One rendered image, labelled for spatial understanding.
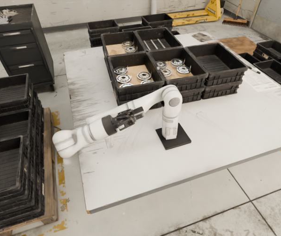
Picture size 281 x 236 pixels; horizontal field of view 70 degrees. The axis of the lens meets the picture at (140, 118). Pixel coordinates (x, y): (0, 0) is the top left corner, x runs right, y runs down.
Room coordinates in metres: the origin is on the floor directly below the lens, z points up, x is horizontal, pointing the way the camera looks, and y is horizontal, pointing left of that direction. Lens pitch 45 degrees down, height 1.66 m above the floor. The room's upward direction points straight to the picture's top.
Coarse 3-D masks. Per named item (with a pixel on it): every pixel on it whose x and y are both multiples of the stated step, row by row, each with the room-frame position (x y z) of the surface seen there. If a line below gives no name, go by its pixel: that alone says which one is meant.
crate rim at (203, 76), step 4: (172, 48) 1.46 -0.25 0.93; (176, 48) 1.46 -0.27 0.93; (180, 48) 1.47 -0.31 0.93; (184, 48) 1.46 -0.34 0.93; (148, 52) 1.40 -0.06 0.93; (188, 52) 1.40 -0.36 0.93; (192, 56) 1.34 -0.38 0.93; (196, 60) 1.28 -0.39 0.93; (156, 64) 1.24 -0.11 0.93; (160, 72) 1.13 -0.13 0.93; (164, 76) 1.09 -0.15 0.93; (188, 76) 1.09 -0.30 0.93; (192, 76) 1.09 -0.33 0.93; (196, 76) 1.09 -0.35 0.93; (200, 76) 1.09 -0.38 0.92; (204, 76) 1.10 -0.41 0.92; (168, 80) 1.04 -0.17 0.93; (172, 80) 1.04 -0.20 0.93; (176, 80) 1.05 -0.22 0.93; (180, 80) 1.06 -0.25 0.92; (184, 80) 1.07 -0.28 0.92; (188, 80) 1.07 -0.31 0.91
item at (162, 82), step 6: (126, 54) 1.37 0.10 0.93; (132, 54) 1.37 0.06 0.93; (108, 60) 1.30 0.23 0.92; (150, 60) 1.28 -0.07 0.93; (114, 72) 1.13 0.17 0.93; (114, 78) 1.06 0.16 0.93; (162, 78) 1.06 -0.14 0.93; (138, 84) 1.00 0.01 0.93; (144, 84) 1.00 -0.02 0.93; (150, 84) 1.01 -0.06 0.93; (156, 84) 1.02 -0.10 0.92; (162, 84) 1.03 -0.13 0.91; (120, 90) 0.96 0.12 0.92; (126, 90) 0.97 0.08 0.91
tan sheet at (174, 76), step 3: (168, 63) 1.42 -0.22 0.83; (168, 66) 1.37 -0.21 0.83; (171, 69) 1.33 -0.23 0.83; (174, 69) 1.33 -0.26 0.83; (174, 72) 1.29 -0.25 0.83; (174, 75) 1.25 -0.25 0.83; (177, 75) 1.25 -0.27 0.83; (189, 75) 1.25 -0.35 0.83; (192, 75) 1.25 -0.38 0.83; (171, 78) 1.21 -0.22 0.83; (174, 78) 1.21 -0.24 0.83
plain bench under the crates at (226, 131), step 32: (96, 64) 1.62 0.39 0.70; (96, 96) 1.17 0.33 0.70; (224, 96) 1.17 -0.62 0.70; (256, 96) 1.17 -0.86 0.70; (128, 128) 0.85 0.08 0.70; (192, 128) 0.85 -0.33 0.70; (224, 128) 0.85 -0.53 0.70; (256, 128) 0.85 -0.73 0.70; (96, 160) 0.62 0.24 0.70; (128, 160) 0.62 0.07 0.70; (160, 160) 0.62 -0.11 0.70; (192, 160) 0.62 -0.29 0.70; (224, 160) 0.62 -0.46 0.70; (96, 192) 0.43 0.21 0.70; (128, 192) 0.43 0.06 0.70
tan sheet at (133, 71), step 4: (128, 68) 1.34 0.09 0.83; (132, 68) 1.34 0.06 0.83; (136, 68) 1.34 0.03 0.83; (140, 68) 1.34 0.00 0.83; (144, 68) 1.34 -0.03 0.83; (128, 72) 1.29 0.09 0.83; (132, 72) 1.29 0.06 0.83; (136, 72) 1.29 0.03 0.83; (148, 72) 1.29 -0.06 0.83; (132, 76) 1.24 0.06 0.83; (136, 76) 1.24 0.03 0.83; (132, 80) 1.19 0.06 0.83; (136, 80) 1.19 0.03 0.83; (152, 80) 1.19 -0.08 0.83; (136, 84) 1.14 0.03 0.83
